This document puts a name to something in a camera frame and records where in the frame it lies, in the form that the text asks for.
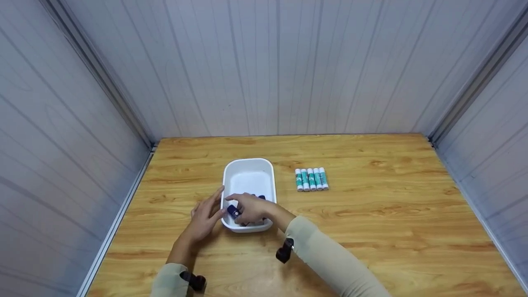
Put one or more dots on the person's right forearm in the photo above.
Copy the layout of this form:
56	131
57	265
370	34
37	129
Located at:
326	255

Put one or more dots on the person's left hand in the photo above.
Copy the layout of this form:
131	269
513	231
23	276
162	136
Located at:
203	225

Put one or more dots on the dark blue glue stick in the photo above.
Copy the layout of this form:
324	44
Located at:
234	211

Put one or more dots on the person's left thumb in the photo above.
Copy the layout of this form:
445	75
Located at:
219	214

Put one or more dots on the green white glue stick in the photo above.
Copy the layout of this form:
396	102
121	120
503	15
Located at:
312	179
324	178
305	180
318	179
299	180

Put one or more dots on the person's left fingers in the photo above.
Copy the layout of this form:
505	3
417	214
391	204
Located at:
196	209

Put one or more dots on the person's left index finger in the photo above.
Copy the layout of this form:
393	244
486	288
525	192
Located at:
217	194

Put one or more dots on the white plastic tray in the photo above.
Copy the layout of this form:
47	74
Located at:
248	175

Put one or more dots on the person's right hand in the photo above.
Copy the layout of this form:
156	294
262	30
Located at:
255	210

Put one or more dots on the person's right fingers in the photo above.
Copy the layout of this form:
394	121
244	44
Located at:
243	208

